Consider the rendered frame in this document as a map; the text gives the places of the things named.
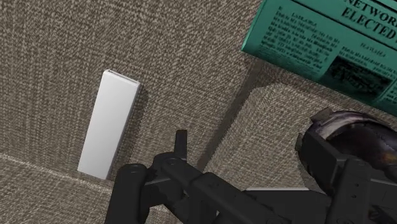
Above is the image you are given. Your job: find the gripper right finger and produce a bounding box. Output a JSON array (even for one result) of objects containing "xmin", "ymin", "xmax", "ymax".
[{"xmin": 296, "ymin": 132, "xmax": 397, "ymax": 224}]

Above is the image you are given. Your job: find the teal folded newspaper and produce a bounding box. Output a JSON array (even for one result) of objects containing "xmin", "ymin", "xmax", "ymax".
[{"xmin": 240, "ymin": 0, "xmax": 397, "ymax": 117}]

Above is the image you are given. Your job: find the white flat remote control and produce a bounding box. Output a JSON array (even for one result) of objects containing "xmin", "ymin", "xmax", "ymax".
[{"xmin": 76, "ymin": 69, "xmax": 141, "ymax": 181}]

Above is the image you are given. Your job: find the beige woven fabric sofa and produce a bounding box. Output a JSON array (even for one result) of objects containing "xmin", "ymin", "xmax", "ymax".
[{"xmin": 0, "ymin": 0, "xmax": 397, "ymax": 224}]

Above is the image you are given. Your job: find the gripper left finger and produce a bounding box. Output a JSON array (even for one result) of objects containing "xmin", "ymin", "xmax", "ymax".
[{"xmin": 104, "ymin": 130, "xmax": 291, "ymax": 224}]

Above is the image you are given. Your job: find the dark purple glossy round object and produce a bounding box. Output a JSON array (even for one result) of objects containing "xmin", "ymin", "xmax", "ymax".
[{"xmin": 310, "ymin": 107, "xmax": 397, "ymax": 187}]

